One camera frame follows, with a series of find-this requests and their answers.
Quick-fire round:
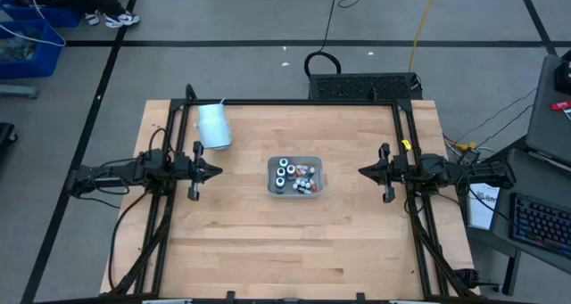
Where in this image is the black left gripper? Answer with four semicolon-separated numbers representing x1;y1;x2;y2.
172;141;224;202

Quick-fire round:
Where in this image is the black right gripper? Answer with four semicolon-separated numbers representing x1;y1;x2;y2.
357;143;410;204

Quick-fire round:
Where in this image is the light grey plastic bin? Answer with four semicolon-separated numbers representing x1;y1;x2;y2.
266;155;324;200

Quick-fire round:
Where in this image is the white cylindrical container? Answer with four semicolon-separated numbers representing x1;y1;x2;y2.
194;99;235;152

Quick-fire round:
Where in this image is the black vented computer case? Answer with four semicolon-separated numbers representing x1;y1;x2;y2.
308;71;423;103

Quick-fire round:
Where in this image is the white paper sheet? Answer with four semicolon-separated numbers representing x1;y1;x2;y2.
467;182;502;231

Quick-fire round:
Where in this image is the grey desk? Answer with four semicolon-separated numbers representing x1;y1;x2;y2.
489;148;571;275
525;53;571;165

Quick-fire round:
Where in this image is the computer keyboard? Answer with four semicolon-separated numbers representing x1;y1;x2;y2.
509;191;571;258

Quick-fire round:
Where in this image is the black floor object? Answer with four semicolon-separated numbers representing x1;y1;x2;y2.
0;122;20;146

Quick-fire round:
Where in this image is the grey metal bar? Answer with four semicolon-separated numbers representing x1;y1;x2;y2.
0;85;39;100

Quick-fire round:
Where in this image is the black desk item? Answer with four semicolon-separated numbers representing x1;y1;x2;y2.
554;49;571;95

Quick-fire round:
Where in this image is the black aluminium table frame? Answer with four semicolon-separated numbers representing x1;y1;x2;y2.
106;84;478;303

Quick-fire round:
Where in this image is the black floor cable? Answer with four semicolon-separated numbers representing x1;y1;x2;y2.
303;0;343;78

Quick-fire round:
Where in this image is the thick yellow cable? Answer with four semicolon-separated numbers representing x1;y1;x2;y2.
407;0;441;73

